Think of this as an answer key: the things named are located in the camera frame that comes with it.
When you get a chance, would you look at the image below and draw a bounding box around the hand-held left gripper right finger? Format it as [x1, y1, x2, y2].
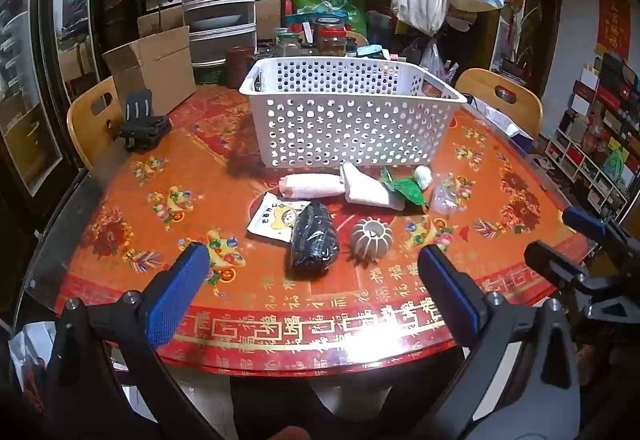
[417, 245, 583, 440]

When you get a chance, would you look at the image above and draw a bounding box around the red wall scroll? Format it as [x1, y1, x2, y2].
[597, 0, 632, 63]

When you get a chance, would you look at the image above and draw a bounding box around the closed cardboard box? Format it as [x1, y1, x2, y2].
[255, 0, 283, 40]

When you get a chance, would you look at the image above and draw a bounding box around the white perforated plastic basket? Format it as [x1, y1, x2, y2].
[239, 56, 468, 171]

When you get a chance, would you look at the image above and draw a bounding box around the brown mug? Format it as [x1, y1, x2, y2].
[223, 46, 256, 89]

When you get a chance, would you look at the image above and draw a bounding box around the cube shelf unit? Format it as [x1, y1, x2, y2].
[542, 52, 640, 221]

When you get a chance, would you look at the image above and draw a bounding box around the open cardboard box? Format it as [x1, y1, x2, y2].
[102, 26, 197, 118]

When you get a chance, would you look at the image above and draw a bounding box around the hanging clear plastic bag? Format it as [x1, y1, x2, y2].
[420, 37, 446, 80]

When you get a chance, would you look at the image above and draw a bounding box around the red printed tablecloth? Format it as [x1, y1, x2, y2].
[30, 84, 596, 378]

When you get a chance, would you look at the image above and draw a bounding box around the white cloth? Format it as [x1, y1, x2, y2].
[340, 162, 406, 211]

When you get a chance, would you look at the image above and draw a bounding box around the green lid glass jar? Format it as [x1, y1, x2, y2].
[275, 27, 301, 58]

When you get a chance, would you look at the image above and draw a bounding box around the grey ridged soft ball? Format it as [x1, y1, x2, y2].
[350, 216, 395, 265]

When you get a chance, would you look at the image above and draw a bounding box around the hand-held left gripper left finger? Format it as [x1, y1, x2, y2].
[45, 242, 221, 440]

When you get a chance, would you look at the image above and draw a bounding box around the cartoon printed white packet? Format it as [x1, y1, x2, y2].
[246, 192, 312, 245]

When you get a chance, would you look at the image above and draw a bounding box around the pink towel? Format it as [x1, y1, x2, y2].
[279, 173, 346, 199]

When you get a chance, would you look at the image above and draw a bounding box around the green foil packet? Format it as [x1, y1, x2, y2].
[381, 168, 430, 208]

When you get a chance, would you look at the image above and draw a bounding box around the wooden chair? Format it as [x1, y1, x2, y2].
[66, 76, 126, 171]
[454, 68, 543, 141]

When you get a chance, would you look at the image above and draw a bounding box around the black cloth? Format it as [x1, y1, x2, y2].
[285, 201, 341, 278]

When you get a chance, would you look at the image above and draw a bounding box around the black phone holder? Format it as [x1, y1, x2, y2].
[116, 88, 173, 153]

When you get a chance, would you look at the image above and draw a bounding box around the white plastic bag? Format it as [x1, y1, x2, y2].
[9, 320, 57, 388]

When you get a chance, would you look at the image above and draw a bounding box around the clear plastic bag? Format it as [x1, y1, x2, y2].
[430, 177, 468, 215]
[420, 37, 446, 80]

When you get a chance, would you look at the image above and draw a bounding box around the large pickle jar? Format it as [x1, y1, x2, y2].
[317, 17, 348, 56]

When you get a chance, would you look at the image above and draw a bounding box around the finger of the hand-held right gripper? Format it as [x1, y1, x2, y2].
[524, 241, 640, 321]
[561, 207, 640, 265]

